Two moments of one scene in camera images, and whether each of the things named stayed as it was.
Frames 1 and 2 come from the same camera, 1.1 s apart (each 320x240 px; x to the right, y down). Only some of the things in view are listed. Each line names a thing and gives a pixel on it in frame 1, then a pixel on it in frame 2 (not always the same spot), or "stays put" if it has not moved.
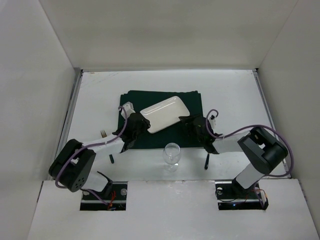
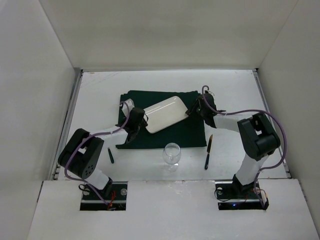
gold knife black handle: (206, 162) stays put
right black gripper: (191, 124) to (198, 105)
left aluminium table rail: (65, 134) stays put
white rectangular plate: (165, 113) stays put
